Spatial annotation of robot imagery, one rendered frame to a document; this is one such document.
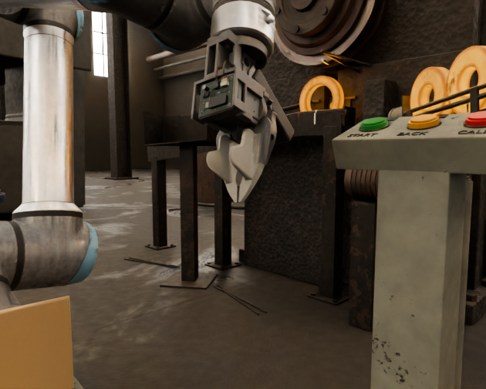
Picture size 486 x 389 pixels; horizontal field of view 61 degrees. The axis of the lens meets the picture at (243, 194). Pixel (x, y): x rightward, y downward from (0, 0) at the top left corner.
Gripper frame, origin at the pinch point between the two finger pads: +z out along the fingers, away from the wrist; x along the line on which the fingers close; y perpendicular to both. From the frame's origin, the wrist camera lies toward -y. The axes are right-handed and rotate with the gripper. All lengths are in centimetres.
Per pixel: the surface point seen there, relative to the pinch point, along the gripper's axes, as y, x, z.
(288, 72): -96, -53, -87
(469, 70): -57, 21, -42
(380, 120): -16.1, 12.8, -14.0
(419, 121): -14.6, 18.6, -11.8
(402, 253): -19.2, 14.2, 5.5
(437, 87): -62, 13, -42
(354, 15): -72, -13, -82
